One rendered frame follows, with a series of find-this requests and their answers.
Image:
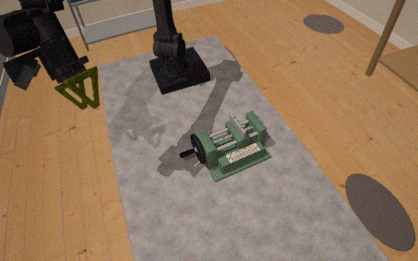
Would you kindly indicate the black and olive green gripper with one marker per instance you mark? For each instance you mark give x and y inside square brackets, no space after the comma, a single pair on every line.
[63,74]

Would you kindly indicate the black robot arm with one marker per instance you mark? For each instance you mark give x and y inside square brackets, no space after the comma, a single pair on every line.
[19,34]

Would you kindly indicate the green bench vise with handwheel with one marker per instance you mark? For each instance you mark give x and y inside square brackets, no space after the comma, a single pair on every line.
[232,152]

